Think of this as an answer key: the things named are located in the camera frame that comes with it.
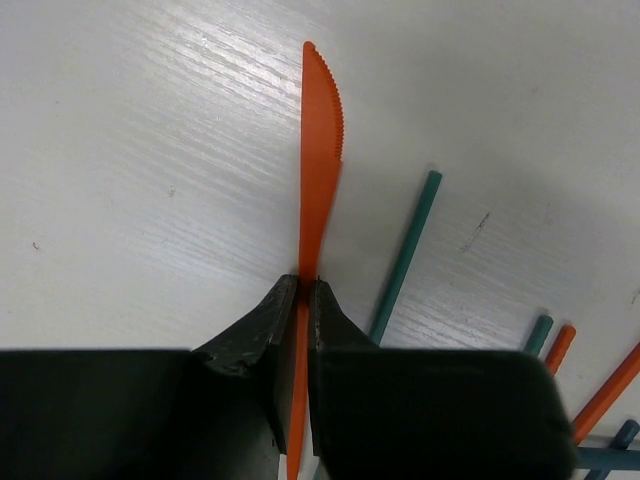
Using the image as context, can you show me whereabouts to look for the orange plastic knife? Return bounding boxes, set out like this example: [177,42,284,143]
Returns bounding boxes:
[286,41,344,479]

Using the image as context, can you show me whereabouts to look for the dark teal chopstick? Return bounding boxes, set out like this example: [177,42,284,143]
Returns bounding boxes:
[586,419,639,479]

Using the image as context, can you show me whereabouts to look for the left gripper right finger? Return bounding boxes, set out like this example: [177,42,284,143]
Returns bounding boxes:
[308,280,578,479]

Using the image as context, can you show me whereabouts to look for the dark blue plastic knife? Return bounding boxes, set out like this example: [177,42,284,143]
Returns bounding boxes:
[577,439,639,472]

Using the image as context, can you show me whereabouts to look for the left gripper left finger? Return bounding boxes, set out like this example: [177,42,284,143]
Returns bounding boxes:
[1,275,298,479]

